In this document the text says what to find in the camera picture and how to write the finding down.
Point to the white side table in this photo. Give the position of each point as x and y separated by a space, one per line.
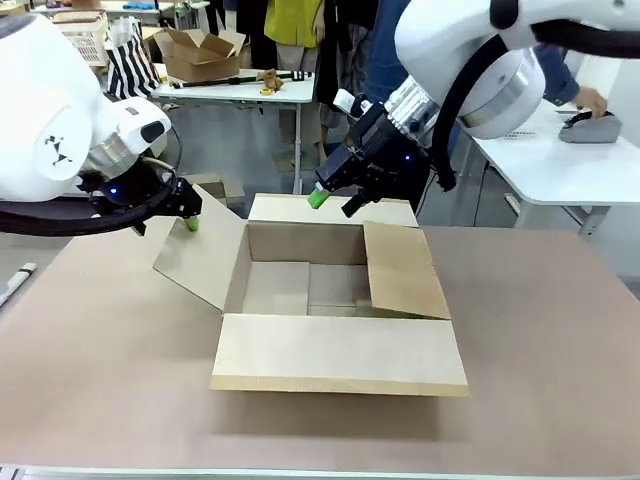
550 170

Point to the black white striped bag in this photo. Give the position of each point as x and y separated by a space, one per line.
131 65

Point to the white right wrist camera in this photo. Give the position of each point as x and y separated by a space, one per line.
347 102

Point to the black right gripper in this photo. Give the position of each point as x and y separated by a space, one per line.
380 160

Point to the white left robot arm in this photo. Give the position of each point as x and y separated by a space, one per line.
45 100

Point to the person's left forearm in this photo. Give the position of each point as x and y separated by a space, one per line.
557 75

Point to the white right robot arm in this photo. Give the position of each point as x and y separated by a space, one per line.
500 75

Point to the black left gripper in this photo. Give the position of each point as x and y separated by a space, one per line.
150 192

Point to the open cardboard box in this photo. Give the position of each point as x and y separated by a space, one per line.
200 57

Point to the person in yellow vest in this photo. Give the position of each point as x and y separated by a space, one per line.
292 22

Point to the white marker pen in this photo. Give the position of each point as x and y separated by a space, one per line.
17 281

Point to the brown teddy toy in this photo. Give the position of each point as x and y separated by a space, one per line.
270 79

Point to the cardboard pieces on floor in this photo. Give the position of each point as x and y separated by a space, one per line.
225 189

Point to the long black rod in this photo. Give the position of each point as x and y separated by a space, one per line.
220 81

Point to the yellow tape roll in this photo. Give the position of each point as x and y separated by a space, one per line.
266 91

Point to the beige plastic basket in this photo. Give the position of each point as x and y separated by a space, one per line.
85 40

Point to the person's left hand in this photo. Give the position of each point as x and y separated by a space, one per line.
592 102

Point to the brown cardboard packing box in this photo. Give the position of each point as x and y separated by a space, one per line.
340 350

